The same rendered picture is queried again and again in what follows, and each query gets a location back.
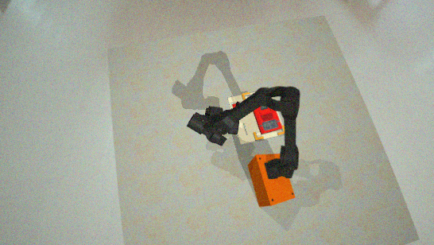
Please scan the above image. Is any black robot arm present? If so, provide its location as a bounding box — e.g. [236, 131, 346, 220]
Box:
[187, 86, 300, 179]

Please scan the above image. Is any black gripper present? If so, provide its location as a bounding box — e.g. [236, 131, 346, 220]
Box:
[202, 115, 239, 134]

